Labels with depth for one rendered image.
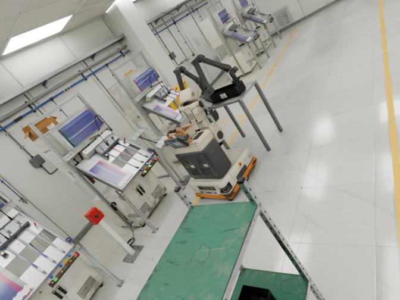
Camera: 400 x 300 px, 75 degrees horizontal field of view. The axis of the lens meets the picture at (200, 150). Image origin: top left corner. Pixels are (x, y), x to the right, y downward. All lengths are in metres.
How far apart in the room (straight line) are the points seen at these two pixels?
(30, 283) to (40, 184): 2.26
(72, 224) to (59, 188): 0.64
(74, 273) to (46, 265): 0.47
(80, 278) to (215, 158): 1.98
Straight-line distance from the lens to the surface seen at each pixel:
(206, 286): 1.11
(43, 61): 5.62
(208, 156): 2.74
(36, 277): 3.02
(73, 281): 3.42
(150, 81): 4.58
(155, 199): 3.92
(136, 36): 6.33
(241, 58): 7.18
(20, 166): 4.94
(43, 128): 3.89
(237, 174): 2.99
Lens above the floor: 1.71
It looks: 22 degrees down
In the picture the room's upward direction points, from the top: 35 degrees counter-clockwise
